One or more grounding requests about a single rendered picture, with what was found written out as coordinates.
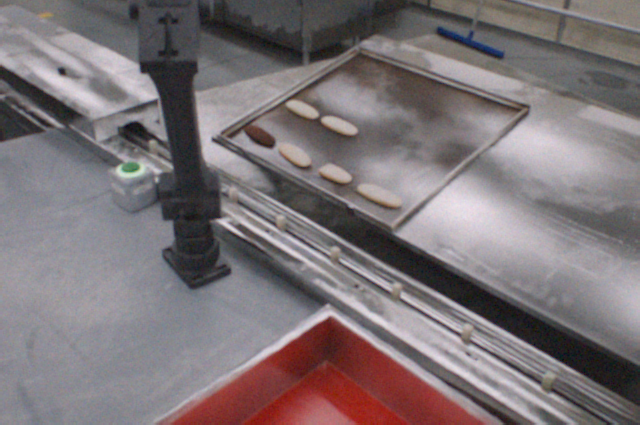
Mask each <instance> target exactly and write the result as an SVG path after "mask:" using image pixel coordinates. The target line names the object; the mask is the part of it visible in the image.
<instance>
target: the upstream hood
mask: <svg viewBox="0 0 640 425"><path fill-rule="evenodd" d="M0 80H2V81H3V82H5V83H6V84H8V85H10V86H11V87H13V88H14V89H16V90H17V91H19V92H20V93H22V94H24V95H25V96H27V97H28V98H30V99H31V100H33V101H35V103H36V104H38V105H39V106H41V107H42V108H44V109H45V110H47V111H49V112H50V113H53V114H54V115H56V116H57V117H59V118H60V119H62V120H64V121H65V122H67V123H68V124H70V125H71V126H73V127H75V128H76V129H78V130H79V131H81V132H82V133H84V134H85V135H87V136H89V137H90V139H92V140H93V141H95V142H97V143H98V142H99V141H102V140H105V138H108V137H110V136H113V135H116V134H118V131H117V127H119V126H122V125H125V124H127V123H131V122H134V121H137V120H140V119H142V118H143V122H144V124H147V123H150V122H152V121H153V122H155V123H157V124H159V125H160V124H161V122H159V112H160V111H158V105H160V101H159V98H157V97H155V96H153V95H151V94H149V93H147V92H146V91H144V90H142V89H140V88H138V87H136V86H134V85H132V83H130V82H128V81H126V80H123V79H121V78H120V77H118V76H116V75H114V74H112V73H110V72H108V71H106V70H104V69H102V68H100V67H98V66H96V65H95V64H93V63H91V62H89V61H87V60H85V59H82V58H80V57H78V56H76V55H74V54H72V53H70V52H69V51H67V50H65V49H63V48H61V47H59V46H57V45H55V44H53V43H51V42H49V41H48V40H46V39H44V38H42V37H40V35H39V36H38V34H36V33H34V32H31V31H29V30H27V29H25V28H23V27H22V26H20V25H18V24H16V23H14V22H12V21H10V20H8V19H6V18H4V17H2V16H0Z"/></svg>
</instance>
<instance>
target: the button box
mask: <svg viewBox="0 0 640 425"><path fill-rule="evenodd" d="M131 161H136V162H139V163H142V162H140V161H139V160H137V159H134V160H131ZM142 164H143V165H144V166H145V171H144V173H143V174H141V175H139V176H136V177H122V176H120V175H119V174H118V173H117V169H118V167H119V166H120V165H119V166H116V167H114V169H111V170H109V171H108V174H109V181H110V187H111V193H112V200H113V201H114V202H115V203H117V204H118V205H119V206H121V207H122V208H124V209H125V210H126V211H128V212H129V213H132V212H135V211H137V210H140V209H142V208H144V207H146V206H148V205H151V204H153V203H155V202H157V201H159V202H160V196H159V188H158V187H156V179H155V172H154V171H153V170H152V168H150V167H148V166H147V165H145V164H144V163H142Z"/></svg>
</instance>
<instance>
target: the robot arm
mask: <svg viewBox="0 0 640 425"><path fill-rule="evenodd" d="M128 10H129V18H130V19H131V20H139V30H138V64H139V68H140V73H141V74H147V73H148V76H149V78H150V79H151V80H152V82H153V84H154V86H155V89H156V92H157V95H159V99H160V103H161V109H162V114H163V120H164V125H165V130H166V135H167V140H168V147H169V152H170V157H171V162H172V167H173V168H172V172H166V173H160V175H159V196H160V204H161V215H162V219H164V222H166V220H173V231H174V237H175V239H174V240H173V242H172V245H169V246H167V248H164V249H163V250H161V252H163V259H164V260H165V261H166V262H167V263H168V264H169V265H170V267H171V268H172V269H173V270H174V271H175V272H176V274H177V276H178V277H179V278H180V279H181V280H182V281H183V282H184V284H185V285H186V286H187V287H188V288H190V289H197V288H199V287H202V286H204V285H206V284H209V283H211V282H213V281H217V280H219V279H221V278H224V277H226V276H228V275H230V274H231V263H230V262H229V261H228V260H227V259H226V258H225V257H224V256H223V255H222V254H221V253H220V240H217V239H216V237H215V236H214V235H213V230H212V223H211V222H208V221H215V219H222V209H223V206H222V180H221V177H220V171H219V172H210V171H209V166H208V165H207V163H206V161H205V159H204V156H203V152H202V143H201V135H200V127H199V119H198V110H197V102H196V94H195V84H194V78H195V76H196V74H198V73H199V49H200V20H213V14H214V3H213V0H128Z"/></svg>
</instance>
